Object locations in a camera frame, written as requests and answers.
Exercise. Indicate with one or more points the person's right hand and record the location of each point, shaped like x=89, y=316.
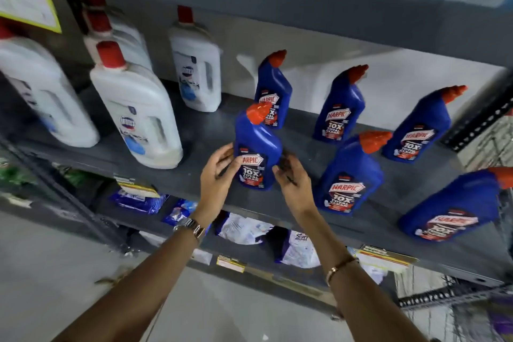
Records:
x=298, y=193

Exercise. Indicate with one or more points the person's left hand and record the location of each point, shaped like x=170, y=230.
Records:
x=214, y=189

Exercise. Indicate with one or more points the person's left thumb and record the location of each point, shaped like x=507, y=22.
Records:
x=233, y=168

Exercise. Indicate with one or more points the person's right thumb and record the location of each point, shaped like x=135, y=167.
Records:
x=279, y=173

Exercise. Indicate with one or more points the blue orange-capped cleaner bottle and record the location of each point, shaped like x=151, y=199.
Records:
x=260, y=141

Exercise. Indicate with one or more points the person's right forearm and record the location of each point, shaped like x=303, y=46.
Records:
x=360, y=293

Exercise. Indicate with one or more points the person's left forearm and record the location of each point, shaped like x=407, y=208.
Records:
x=140, y=289

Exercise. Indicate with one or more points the grey metal shelving rack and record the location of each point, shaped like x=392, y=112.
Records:
x=200, y=133

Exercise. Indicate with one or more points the blue detergent packet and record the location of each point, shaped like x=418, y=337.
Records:
x=138, y=201
x=180, y=211

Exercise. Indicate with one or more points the group of blue bottles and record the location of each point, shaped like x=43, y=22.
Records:
x=348, y=177

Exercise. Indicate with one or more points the silver wristwatch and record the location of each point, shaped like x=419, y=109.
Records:
x=189, y=226

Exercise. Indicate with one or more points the white purple detergent packet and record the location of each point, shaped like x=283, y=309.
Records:
x=298, y=251

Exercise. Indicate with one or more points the yellow shelf price label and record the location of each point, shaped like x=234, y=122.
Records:
x=136, y=188
x=230, y=264
x=384, y=258

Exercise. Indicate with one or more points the white red-capped jug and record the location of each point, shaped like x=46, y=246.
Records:
x=120, y=23
x=136, y=113
x=44, y=93
x=196, y=69
x=132, y=47

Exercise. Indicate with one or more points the green packets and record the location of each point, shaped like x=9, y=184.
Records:
x=18, y=175

